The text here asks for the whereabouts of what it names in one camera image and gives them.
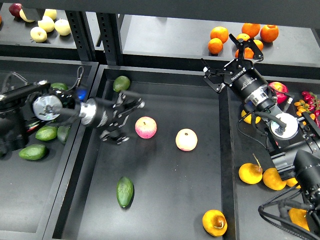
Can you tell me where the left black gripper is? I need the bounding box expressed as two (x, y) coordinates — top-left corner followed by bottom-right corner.
(93, 90), (145, 145)

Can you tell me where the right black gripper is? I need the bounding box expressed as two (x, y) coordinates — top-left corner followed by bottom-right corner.
(200, 33), (268, 99)

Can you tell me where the dark green avocado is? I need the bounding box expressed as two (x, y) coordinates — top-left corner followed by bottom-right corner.
(116, 176), (134, 208)

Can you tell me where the small yellow pear behind arm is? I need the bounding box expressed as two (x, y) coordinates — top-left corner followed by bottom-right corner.
(286, 177), (301, 189)

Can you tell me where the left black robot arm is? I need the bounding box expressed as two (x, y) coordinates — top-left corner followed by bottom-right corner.
(0, 65), (145, 156)

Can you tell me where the green avocado tray corner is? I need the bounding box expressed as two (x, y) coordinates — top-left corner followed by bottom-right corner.
(113, 75), (131, 93)

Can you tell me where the yellow pear upper right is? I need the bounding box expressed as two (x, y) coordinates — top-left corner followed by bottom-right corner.
(241, 110), (261, 124)

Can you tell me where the dark avocado cluster right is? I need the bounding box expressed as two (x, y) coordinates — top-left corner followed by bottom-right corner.
(57, 126), (71, 144)

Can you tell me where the green avocado left tray top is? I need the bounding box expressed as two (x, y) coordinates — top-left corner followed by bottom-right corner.
(50, 82), (69, 91)

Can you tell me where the green avocado cluster middle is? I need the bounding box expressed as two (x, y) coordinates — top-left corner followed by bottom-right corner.
(35, 126), (58, 142)

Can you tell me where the green avocado cluster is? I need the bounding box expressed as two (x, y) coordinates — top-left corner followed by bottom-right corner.
(18, 143), (48, 161)
(35, 126), (58, 142)

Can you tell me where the green avocado cluster bottom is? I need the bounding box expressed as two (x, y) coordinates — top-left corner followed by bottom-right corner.
(18, 143), (48, 161)

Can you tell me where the yellow pear with stem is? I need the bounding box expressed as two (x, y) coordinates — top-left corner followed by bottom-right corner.
(238, 153), (263, 185)

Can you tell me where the pale yellow pear right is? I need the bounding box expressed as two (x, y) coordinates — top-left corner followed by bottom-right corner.
(54, 18), (71, 36)

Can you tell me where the pale yellow pear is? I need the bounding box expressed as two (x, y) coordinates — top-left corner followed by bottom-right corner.
(54, 18), (71, 36)
(43, 9), (57, 20)
(30, 26), (48, 43)
(37, 15), (55, 33)

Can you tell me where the yellow pear middle right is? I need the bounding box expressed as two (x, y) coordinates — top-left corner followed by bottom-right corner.
(262, 168), (287, 191)

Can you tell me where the pale yellow pear front left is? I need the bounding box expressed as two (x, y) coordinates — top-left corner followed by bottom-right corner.
(30, 26), (48, 43)

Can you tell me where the pale yellow pear middle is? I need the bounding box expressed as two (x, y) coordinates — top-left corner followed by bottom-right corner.
(37, 15), (55, 33)

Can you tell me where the pale yellow pear back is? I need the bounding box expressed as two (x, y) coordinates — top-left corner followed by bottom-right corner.
(43, 9), (57, 20)

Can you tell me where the yellow pear in center tray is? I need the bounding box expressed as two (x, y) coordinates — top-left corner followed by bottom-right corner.
(202, 209), (228, 237)

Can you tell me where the pale yellow pear partly hidden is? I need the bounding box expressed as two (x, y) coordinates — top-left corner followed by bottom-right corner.
(19, 9), (35, 23)

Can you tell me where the yellow pear bottom right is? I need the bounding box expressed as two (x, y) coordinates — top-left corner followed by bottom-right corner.
(288, 208), (310, 231)

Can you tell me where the orange front bottom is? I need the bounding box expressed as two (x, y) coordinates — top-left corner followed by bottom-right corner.
(234, 47), (254, 59)

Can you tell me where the orange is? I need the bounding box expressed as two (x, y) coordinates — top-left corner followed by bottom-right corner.
(234, 47), (254, 59)
(241, 23), (261, 39)
(253, 39), (264, 51)
(207, 38), (223, 54)
(210, 26), (229, 44)
(260, 24), (279, 43)

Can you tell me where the pink red apple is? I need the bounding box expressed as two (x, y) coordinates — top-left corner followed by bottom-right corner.
(134, 116), (157, 139)

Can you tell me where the orange far left lower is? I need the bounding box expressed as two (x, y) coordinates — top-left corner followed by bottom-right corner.
(207, 38), (223, 54)

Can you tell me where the orange right lower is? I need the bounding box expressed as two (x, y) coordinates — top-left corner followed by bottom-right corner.
(253, 39), (264, 51)

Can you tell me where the orange far left upper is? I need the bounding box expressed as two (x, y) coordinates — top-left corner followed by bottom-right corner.
(210, 26), (229, 44)

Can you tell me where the orange top middle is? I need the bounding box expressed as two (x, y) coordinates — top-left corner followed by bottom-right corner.
(241, 23), (261, 39)

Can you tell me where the orange top right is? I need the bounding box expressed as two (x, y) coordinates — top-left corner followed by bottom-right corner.
(260, 24), (279, 43)

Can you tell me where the red apple right tray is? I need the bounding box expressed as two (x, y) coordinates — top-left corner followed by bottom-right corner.
(268, 81), (289, 104)

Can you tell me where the pale yellow pink apple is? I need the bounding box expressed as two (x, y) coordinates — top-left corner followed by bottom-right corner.
(175, 128), (198, 152)

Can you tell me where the center black tray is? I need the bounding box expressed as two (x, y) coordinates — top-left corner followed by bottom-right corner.
(44, 65), (223, 240)

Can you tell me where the black tray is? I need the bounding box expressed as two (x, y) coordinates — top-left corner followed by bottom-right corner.
(219, 74), (320, 240)
(0, 56), (98, 240)
(44, 65), (223, 240)

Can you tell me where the cherry tomato bunch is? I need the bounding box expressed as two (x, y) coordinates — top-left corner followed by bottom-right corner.
(294, 91), (320, 121)

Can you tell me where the right black tray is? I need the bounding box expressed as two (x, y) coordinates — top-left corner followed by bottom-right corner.
(219, 74), (320, 240)

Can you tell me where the left black tray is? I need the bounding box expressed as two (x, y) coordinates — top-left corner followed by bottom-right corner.
(0, 56), (98, 240)

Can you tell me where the dark red apple shelf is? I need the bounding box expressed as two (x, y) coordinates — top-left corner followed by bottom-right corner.
(8, 3), (22, 18)

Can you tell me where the black perforated shelf post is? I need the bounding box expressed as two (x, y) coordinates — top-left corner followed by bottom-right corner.
(65, 10), (124, 66)

